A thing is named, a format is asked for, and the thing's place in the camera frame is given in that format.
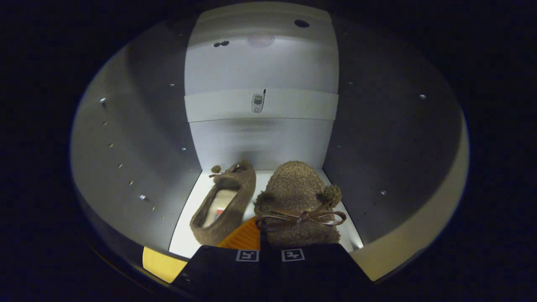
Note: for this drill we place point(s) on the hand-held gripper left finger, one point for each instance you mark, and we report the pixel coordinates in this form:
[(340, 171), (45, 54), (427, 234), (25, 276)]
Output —
[(222, 268)]

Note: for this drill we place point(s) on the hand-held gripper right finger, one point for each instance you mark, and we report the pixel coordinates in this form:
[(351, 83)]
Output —
[(319, 268)]

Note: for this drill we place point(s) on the brown fuzzy shoe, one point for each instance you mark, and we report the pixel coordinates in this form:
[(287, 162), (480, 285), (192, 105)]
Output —
[(293, 188), (239, 197)]

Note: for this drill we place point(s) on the dark grey shoe cabinet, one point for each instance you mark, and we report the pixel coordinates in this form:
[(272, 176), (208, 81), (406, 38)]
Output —
[(260, 138)]

